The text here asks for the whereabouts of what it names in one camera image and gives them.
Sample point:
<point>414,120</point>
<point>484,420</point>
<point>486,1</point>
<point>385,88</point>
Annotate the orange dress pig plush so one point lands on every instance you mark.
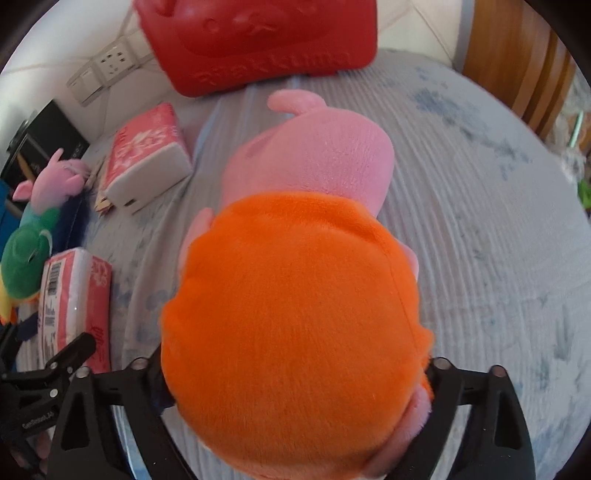
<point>295,323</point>

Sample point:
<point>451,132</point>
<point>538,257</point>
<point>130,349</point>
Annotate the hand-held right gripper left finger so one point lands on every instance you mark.
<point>90,415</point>

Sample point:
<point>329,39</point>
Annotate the white wall socket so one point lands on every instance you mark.
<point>114,61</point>

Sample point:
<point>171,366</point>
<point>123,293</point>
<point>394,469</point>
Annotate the white plastic bag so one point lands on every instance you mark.
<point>572,127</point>

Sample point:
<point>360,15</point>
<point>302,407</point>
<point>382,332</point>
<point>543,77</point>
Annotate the pink tissue pack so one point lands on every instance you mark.
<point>143,157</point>
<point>76,304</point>

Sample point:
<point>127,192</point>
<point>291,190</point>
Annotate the green and yellow plush toy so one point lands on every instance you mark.
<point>25,258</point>

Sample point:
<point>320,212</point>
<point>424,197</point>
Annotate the white wall switch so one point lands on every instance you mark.
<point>85,85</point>

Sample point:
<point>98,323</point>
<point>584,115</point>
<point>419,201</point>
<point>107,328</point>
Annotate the grey cloth-covered desktop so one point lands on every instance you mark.
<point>485,258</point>

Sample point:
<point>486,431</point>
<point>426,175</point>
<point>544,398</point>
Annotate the green plastic object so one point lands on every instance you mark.
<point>585,196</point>

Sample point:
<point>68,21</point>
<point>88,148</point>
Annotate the teal dress pig plush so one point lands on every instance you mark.
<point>53,184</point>

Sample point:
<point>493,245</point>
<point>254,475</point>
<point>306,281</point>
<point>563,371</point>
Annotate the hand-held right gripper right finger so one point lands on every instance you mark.
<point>485,415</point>

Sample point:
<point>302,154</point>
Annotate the red bear-embossed suitcase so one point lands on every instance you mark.
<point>258,41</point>

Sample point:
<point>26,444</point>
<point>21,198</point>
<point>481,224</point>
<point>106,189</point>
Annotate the yellow plastic clip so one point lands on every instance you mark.
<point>100,194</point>

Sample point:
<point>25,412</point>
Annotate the black gift box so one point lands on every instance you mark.
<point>44,138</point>

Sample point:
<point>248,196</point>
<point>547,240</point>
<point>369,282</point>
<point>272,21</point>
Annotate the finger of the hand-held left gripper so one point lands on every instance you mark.
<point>69,355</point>

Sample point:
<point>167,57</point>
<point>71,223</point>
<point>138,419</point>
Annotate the dark blue fluffy duster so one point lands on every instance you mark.
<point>71,226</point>

